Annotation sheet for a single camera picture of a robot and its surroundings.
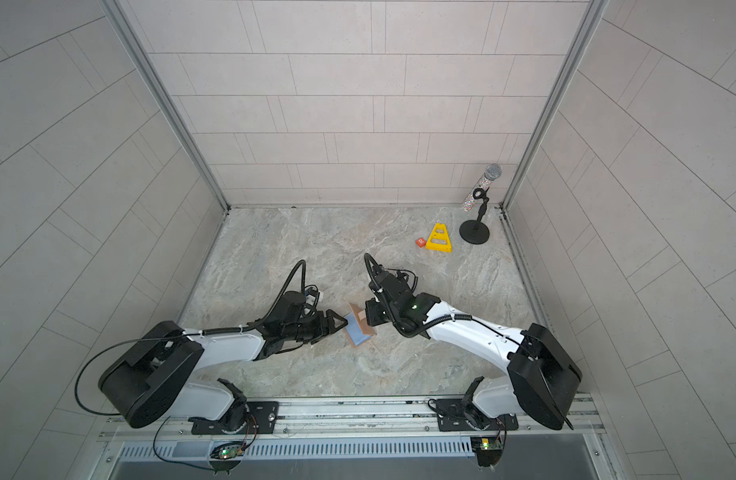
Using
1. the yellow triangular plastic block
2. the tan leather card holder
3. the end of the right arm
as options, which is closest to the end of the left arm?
the tan leather card holder

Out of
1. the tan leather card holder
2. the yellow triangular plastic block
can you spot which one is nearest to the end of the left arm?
the tan leather card holder

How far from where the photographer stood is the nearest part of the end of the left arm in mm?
643

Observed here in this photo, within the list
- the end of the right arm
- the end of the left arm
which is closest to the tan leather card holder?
the end of the left arm

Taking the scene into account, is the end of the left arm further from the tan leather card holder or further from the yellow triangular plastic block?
the yellow triangular plastic block

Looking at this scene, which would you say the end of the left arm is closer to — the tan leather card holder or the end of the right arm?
the tan leather card holder

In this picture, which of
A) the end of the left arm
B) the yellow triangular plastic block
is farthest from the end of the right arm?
the yellow triangular plastic block
